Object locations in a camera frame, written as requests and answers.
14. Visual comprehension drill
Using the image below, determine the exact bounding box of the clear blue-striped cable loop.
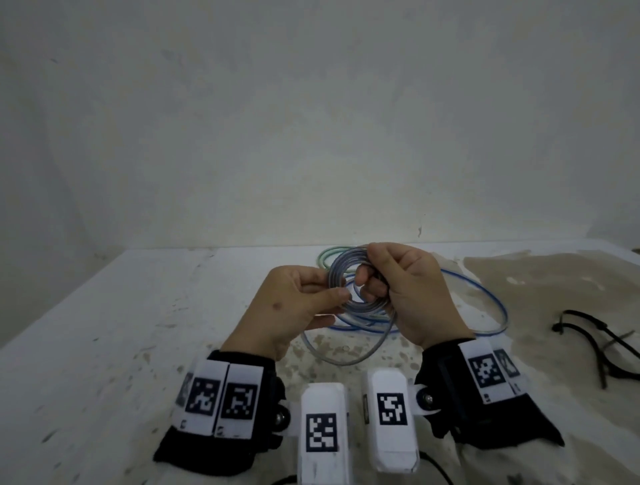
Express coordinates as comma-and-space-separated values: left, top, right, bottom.
331, 267, 510, 337

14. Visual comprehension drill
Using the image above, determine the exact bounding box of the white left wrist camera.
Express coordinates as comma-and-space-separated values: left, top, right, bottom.
296, 382, 351, 485

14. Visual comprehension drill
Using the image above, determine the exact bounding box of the black wrist strap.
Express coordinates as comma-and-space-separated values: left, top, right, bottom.
414, 335, 566, 451
152, 349, 289, 478

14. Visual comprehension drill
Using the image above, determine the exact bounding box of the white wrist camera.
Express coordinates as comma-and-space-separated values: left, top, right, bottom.
296, 382, 351, 485
360, 368, 421, 475

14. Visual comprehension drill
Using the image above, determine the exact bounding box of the thin black camera cable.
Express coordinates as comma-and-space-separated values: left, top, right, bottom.
418, 451, 454, 485

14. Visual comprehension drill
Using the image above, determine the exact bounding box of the black cable tie bundle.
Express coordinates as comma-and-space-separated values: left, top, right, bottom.
551, 309, 640, 390

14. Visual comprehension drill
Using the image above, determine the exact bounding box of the black left wrist strap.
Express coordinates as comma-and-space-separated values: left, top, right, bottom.
152, 349, 289, 478

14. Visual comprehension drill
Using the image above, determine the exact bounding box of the person's left hand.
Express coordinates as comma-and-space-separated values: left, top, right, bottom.
220, 266, 352, 362

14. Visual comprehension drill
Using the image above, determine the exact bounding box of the person's right hand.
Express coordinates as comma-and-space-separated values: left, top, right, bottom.
354, 243, 476, 351

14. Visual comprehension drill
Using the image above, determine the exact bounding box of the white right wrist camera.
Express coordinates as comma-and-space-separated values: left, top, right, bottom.
360, 368, 421, 475

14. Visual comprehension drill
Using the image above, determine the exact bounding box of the black right wrist strap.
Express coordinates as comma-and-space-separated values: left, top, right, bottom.
414, 335, 566, 451

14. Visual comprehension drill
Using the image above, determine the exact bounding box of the green cable loop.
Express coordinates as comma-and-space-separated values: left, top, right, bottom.
316, 245, 370, 271

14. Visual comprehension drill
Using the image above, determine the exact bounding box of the grey cable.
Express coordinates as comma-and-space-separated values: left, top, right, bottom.
300, 244, 401, 366

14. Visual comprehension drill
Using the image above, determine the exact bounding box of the beige stained cloth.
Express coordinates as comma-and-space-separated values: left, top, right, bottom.
450, 249, 640, 485

